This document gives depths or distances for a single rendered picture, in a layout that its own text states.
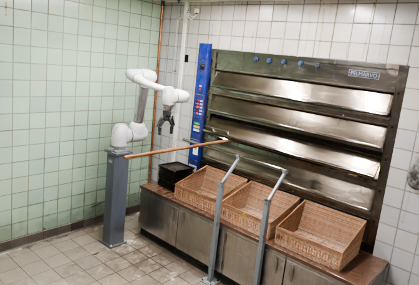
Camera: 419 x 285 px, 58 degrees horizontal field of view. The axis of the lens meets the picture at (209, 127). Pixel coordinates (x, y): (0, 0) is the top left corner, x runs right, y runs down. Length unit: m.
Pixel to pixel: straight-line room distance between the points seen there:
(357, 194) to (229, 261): 1.24
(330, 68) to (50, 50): 2.56
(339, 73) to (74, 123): 2.62
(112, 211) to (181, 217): 0.70
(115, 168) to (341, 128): 2.14
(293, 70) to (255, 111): 0.55
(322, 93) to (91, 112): 2.36
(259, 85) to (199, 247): 1.65
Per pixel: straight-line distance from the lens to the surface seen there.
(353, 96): 3.33
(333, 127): 3.40
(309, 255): 3.17
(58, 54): 3.99
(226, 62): 4.01
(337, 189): 3.47
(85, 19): 4.13
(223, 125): 4.01
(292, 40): 3.59
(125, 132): 3.84
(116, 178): 3.91
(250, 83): 3.80
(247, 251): 3.42
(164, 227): 4.07
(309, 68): 3.50
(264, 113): 3.71
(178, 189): 3.88
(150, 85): 3.54
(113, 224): 4.10
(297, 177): 3.61
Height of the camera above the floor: 2.01
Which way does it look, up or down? 10 degrees down
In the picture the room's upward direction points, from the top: 6 degrees clockwise
